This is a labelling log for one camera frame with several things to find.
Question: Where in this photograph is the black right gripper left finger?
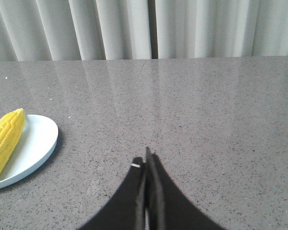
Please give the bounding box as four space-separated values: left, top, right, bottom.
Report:
80 157 146 230

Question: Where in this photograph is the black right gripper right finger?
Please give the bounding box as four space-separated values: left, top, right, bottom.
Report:
145 147 223 230

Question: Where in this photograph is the yellow corn cob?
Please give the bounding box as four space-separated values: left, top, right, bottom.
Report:
0 108 25 174

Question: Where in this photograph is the light blue plate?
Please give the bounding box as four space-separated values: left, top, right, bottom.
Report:
0 115 59 189

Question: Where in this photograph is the white pleated curtain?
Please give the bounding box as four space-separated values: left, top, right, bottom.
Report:
0 0 288 61

